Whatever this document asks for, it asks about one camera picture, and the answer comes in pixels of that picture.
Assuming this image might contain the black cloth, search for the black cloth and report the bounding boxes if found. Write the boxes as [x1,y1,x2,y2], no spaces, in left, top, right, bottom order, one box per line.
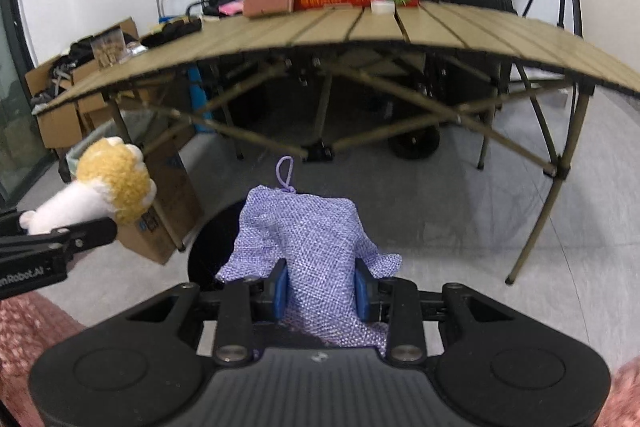
[147,18,203,48]

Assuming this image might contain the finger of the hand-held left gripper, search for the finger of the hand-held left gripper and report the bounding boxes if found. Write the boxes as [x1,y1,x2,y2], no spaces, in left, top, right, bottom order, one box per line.
[0,208,31,237]
[0,216,118,262]

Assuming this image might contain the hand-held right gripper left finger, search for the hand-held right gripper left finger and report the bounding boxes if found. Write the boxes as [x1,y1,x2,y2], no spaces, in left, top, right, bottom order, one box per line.
[107,259,290,368]

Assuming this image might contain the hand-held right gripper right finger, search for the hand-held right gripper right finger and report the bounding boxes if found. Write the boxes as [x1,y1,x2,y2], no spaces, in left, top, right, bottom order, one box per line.
[354,257,538,368]

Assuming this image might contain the green plastic bag liner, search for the green plastic bag liner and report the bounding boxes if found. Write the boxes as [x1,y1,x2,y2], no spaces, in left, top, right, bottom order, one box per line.
[66,112,146,178]

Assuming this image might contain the glass door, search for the glass door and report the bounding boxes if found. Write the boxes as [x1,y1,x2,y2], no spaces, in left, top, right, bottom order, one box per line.
[0,0,56,208]

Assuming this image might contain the person's left leg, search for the person's left leg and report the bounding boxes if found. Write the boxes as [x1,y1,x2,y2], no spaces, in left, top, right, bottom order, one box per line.
[0,292,86,427]

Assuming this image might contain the black round bin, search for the black round bin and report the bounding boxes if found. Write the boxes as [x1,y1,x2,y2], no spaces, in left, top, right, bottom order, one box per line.
[186,201,281,294]

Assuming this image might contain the white and yellow plush toy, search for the white and yellow plush toy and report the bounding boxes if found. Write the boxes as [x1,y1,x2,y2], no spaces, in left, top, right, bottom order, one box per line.
[19,137,157,235]

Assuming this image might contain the black plastic bag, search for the black plastic bag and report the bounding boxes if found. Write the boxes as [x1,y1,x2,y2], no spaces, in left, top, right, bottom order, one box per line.
[57,154,77,184]

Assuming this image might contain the blue foam roll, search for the blue foam roll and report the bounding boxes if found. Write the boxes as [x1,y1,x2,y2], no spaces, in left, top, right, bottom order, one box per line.
[187,64,211,132]

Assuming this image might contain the printed cardboard box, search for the printed cardboard box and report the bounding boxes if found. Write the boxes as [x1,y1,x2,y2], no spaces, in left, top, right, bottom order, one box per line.
[117,142,203,265]

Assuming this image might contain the tan slatted folding table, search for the tan slatted folding table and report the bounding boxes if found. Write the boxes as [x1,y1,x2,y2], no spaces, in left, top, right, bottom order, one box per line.
[31,2,640,285]

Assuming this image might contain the black backpack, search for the black backpack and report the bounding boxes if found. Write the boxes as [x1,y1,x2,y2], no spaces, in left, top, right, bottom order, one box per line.
[50,42,101,82]

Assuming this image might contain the clear snack jar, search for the clear snack jar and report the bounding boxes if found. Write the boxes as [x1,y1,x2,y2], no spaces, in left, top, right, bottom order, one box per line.
[92,29,126,70]

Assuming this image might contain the purple woven pouch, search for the purple woven pouch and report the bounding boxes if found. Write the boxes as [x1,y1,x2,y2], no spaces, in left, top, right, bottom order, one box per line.
[216,156,403,358]

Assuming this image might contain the large open cardboard box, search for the large open cardboard box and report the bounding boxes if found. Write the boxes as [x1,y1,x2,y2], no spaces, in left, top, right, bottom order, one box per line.
[25,57,85,151]

